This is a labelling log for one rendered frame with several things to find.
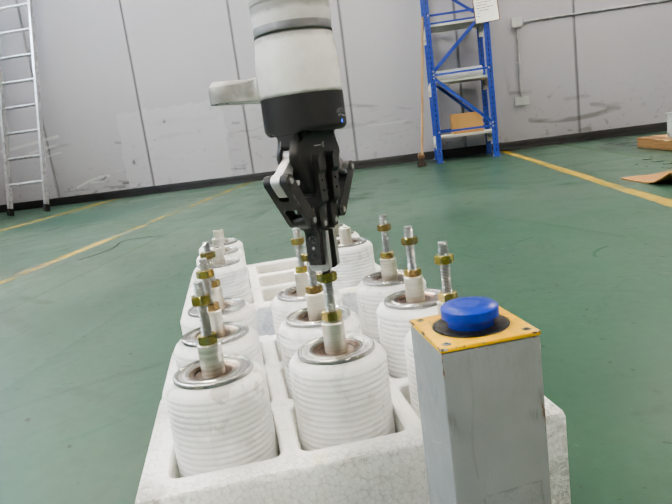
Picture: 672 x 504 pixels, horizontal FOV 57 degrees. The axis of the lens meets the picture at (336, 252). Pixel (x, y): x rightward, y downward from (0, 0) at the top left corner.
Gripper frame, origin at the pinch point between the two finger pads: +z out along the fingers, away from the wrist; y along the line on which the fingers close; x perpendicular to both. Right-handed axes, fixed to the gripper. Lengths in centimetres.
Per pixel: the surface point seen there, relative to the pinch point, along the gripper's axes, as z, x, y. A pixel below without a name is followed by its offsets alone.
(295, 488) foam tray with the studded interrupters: 19.1, 0.1, -9.8
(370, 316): 13.9, 6.9, 21.3
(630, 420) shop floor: 35, -22, 41
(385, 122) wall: -14, 255, 590
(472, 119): -5, 155, 579
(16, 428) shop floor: 35, 78, 13
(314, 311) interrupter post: 9.0, 7.2, 8.2
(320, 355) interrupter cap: 9.9, 0.7, -2.0
